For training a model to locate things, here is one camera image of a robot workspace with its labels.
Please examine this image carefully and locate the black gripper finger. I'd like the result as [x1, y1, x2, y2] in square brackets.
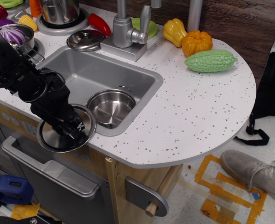
[60, 127, 75, 140]
[72, 122, 86, 142]

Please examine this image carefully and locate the grey toy oven door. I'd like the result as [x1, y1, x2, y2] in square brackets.
[1, 136, 114, 224]

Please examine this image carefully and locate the orange toy carrot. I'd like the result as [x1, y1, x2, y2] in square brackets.
[29, 0, 42, 18]

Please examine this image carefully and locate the yellow toy bell pepper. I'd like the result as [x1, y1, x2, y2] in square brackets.
[162, 18, 187, 48]

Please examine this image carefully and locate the grey toy stove burner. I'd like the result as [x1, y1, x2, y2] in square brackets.
[35, 9, 89, 36]

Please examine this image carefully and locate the blue plastic clamp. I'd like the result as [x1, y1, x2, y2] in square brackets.
[0, 175, 34, 204]

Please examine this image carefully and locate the purple striped toy onion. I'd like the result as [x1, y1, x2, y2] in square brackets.
[0, 27, 26, 46]

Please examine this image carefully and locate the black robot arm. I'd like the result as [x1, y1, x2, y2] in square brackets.
[0, 35, 87, 143]

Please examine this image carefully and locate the black backpack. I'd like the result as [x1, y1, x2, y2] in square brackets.
[235, 52, 275, 146]

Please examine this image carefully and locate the grey toy sink basin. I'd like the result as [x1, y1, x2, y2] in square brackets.
[36, 46, 163, 136]

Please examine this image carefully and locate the green toy vegetable top left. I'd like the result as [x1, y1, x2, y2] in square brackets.
[0, 0, 24, 9]

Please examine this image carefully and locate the tall steel pot on burner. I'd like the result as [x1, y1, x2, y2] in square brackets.
[39, 0, 80, 25]

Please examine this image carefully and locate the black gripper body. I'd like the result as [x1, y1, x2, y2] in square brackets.
[17, 69, 73, 126]

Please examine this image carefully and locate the grey suede shoe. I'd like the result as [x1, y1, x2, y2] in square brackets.
[220, 150, 275, 199]

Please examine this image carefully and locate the orange toy pumpkin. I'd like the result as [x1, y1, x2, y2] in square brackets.
[182, 30, 213, 57]

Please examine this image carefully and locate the silver vertical pole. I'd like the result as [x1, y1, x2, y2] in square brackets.
[187, 0, 203, 32]

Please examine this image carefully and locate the yellow toy corn cob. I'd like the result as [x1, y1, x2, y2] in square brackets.
[18, 14, 38, 31]

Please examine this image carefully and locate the green toy bitter gourd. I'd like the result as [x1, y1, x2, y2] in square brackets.
[184, 49, 238, 73]

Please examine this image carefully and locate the grey towel peg plate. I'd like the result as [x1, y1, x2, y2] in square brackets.
[125, 177, 169, 217]

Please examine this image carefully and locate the steel pot with onion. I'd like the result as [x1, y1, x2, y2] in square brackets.
[0, 24, 45, 64]

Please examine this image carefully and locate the silver toy faucet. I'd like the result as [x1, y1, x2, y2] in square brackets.
[100, 0, 162, 62]

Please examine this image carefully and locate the green toy plate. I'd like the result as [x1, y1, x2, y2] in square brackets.
[131, 18, 159, 39]

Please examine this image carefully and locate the small steel pot in sink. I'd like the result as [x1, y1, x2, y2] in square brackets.
[86, 85, 136, 129]

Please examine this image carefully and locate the red toy chili pepper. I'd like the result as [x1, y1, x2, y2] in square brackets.
[87, 14, 112, 36]

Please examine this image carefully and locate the steel pot lid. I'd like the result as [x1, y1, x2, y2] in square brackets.
[37, 104, 97, 153]

